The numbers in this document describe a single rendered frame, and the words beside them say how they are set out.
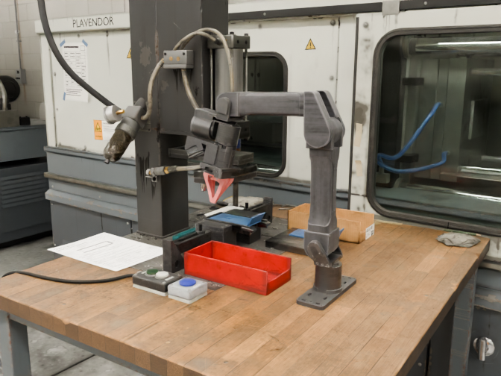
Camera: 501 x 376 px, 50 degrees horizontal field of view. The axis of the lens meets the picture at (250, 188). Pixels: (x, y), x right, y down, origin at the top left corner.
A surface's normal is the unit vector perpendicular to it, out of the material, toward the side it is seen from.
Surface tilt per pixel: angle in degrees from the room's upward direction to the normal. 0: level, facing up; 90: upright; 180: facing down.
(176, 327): 0
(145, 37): 90
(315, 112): 90
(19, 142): 90
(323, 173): 93
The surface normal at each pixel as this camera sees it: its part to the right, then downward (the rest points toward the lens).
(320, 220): -0.45, -0.04
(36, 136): 0.81, 0.13
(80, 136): -0.59, 0.17
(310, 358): 0.00, -0.98
